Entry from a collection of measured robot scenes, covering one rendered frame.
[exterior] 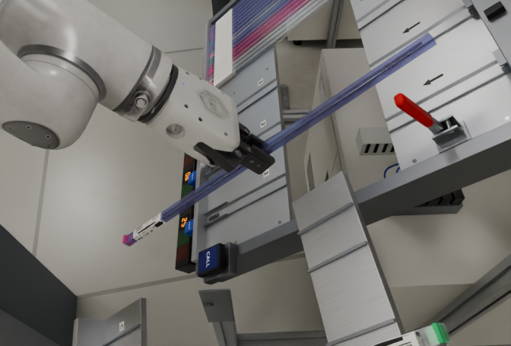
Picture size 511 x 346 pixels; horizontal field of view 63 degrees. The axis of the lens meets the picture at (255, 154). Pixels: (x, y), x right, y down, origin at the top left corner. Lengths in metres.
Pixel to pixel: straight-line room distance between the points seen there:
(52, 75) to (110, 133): 1.54
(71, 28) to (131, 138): 1.47
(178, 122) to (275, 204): 0.27
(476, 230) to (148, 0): 2.17
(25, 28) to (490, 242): 0.88
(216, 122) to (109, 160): 1.39
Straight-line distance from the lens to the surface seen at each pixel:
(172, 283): 1.52
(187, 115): 0.45
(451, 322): 1.04
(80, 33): 0.43
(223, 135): 0.46
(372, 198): 0.54
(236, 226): 0.71
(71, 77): 0.40
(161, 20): 2.47
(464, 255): 0.95
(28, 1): 0.43
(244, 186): 0.73
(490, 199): 1.04
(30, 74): 0.38
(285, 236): 0.61
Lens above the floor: 1.41
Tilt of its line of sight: 53 degrees down
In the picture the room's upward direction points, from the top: straight up
